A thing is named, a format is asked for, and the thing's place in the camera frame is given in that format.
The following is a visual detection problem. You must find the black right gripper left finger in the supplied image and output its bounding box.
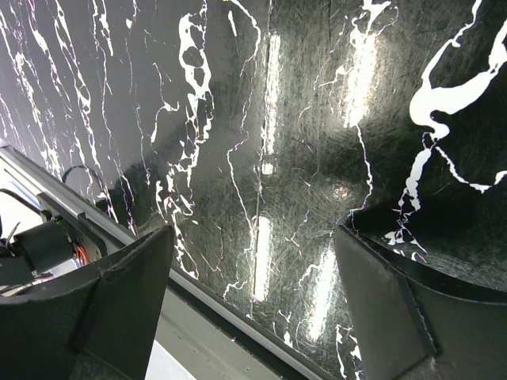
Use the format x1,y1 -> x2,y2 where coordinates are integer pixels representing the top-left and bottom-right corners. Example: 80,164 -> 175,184
1,226 -> 174,379

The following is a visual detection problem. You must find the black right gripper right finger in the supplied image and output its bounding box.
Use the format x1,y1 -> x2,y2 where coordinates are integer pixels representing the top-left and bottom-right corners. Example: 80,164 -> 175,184
334,226 -> 506,379

